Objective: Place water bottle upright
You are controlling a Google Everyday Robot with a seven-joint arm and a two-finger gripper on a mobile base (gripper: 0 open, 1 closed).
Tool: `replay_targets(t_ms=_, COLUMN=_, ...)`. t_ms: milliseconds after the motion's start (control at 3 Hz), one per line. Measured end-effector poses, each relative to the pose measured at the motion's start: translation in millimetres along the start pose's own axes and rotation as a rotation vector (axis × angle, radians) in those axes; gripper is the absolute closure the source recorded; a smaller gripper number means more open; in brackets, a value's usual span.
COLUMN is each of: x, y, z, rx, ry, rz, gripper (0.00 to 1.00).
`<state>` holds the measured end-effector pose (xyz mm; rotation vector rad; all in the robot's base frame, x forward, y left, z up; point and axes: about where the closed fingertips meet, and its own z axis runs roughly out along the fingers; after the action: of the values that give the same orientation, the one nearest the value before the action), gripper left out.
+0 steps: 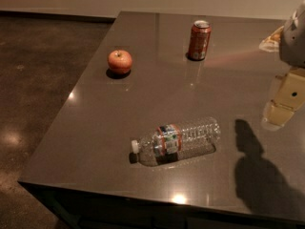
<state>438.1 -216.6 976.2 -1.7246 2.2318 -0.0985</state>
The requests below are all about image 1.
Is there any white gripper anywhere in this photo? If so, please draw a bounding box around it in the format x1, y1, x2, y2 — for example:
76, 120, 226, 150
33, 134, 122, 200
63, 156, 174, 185
261, 1, 305, 131

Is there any clear plastic water bottle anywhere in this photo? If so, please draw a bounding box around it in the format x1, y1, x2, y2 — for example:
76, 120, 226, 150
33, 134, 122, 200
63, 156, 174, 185
129, 117, 221, 167

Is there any clear plastic bag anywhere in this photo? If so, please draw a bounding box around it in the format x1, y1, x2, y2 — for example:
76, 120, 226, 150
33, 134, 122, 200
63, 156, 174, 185
259, 26, 284, 52

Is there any red soda can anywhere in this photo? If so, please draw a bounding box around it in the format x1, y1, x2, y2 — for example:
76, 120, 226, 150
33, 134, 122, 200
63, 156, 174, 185
187, 20, 212, 61

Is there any red apple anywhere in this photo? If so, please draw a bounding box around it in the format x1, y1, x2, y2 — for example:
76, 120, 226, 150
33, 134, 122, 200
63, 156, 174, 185
108, 50, 132, 74

